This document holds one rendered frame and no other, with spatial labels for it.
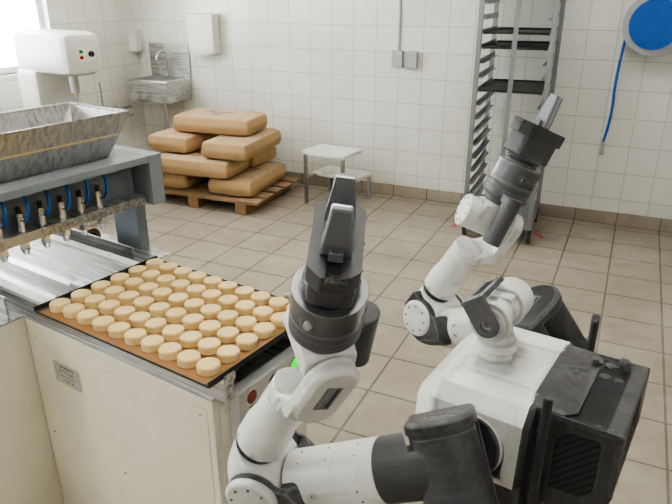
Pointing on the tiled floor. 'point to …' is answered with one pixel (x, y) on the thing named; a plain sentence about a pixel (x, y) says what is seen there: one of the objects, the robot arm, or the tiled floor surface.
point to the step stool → (333, 166)
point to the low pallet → (197, 196)
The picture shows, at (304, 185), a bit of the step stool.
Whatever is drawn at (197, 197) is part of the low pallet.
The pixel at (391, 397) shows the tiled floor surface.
